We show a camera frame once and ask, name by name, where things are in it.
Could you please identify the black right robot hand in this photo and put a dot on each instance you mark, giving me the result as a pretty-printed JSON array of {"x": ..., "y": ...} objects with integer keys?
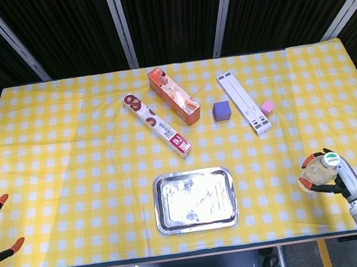
[{"x": 352, "y": 181}]

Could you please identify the clear plastic water bottle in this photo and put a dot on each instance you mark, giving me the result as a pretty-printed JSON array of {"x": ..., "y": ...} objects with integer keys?
[{"x": 320, "y": 172}]

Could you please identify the stainless steel rectangular tray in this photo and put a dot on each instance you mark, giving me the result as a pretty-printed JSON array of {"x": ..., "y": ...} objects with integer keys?
[{"x": 195, "y": 201}]

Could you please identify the yellow table leg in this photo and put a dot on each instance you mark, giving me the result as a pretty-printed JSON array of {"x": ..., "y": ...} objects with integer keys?
[{"x": 324, "y": 256}]

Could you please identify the yellow white checkered tablecloth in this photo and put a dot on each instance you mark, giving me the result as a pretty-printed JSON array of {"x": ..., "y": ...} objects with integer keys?
[{"x": 72, "y": 189}]

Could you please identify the pink foam cube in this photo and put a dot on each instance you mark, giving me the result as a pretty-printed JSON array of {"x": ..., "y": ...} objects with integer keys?
[{"x": 267, "y": 107}]

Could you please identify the white folding stand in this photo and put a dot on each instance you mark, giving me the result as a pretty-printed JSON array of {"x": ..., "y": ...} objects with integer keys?
[{"x": 244, "y": 103}]

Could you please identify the purple foam cube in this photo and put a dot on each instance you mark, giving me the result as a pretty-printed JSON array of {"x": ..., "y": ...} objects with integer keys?
[{"x": 222, "y": 111}]

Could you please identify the orange cardboard box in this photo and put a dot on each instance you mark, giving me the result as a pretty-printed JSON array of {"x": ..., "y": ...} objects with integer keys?
[{"x": 173, "y": 97}]

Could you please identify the long white wrap box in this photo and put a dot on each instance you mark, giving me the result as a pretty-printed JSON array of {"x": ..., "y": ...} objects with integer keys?
[{"x": 157, "y": 125}]

